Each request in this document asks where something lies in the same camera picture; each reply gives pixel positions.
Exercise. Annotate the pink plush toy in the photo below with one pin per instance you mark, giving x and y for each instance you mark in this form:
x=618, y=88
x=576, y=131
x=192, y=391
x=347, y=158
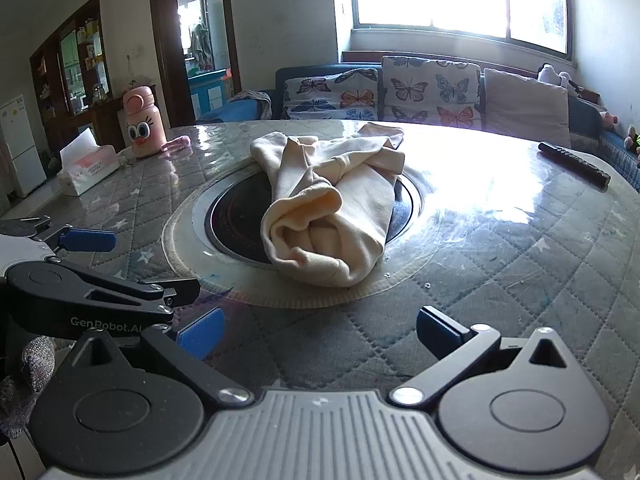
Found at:
x=608, y=119

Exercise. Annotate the white fridge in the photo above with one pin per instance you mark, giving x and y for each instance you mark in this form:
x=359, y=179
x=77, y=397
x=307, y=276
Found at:
x=20, y=150

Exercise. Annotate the white tissue box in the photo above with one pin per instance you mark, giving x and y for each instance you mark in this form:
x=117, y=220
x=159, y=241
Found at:
x=90, y=170

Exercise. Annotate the black remote control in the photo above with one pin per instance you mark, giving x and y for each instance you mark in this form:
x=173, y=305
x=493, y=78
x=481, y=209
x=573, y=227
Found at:
x=575, y=162

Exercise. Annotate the beige cushion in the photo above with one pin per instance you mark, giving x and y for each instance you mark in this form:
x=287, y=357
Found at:
x=525, y=105

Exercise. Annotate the butterfly print cushion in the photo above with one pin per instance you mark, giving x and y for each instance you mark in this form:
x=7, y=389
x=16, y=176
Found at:
x=330, y=95
x=430, y=90

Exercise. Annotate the person's left hand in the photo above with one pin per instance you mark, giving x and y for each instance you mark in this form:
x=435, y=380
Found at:
x=30, y=365

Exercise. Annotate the hanging clothes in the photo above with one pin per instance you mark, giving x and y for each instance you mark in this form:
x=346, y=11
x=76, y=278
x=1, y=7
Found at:
x=201, y=45

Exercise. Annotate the blue low cabinet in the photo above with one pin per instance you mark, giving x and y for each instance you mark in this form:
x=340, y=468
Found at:
x=205, y=92

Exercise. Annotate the dark wooden door frame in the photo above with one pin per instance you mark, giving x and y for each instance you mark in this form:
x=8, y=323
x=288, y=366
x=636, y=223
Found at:
x=165, y=35

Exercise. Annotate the dark wooden display cabinet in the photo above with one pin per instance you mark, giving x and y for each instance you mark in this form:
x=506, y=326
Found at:
x=50, y=85

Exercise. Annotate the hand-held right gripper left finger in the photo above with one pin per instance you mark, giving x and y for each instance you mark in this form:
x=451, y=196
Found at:
x=202, y=332

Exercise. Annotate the grey quilted star tablecloth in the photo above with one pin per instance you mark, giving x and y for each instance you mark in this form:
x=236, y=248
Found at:
x=500, y=280

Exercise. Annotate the cream knit garment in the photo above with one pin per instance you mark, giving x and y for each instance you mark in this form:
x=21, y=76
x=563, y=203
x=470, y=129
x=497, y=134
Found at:
x=320, y=240

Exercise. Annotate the white plush toy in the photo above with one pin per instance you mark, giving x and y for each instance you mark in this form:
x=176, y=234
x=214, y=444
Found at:
x=550, y=75

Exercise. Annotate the grey blanket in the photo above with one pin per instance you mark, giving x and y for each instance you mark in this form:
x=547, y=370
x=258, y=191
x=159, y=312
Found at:
x=252, y=102

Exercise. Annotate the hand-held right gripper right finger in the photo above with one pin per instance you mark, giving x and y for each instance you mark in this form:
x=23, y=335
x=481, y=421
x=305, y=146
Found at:
x=435, y=327

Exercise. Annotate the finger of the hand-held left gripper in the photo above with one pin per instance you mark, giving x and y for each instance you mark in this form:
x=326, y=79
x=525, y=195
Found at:
x=87, y=241
x=180, y=290

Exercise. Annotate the round black induction hob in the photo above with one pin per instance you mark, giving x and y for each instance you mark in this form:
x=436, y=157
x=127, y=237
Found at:
x=235, y=220

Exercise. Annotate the pink cartoon face bottle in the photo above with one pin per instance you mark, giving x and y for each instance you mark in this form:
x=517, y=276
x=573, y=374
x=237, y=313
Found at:
x=145, y=135

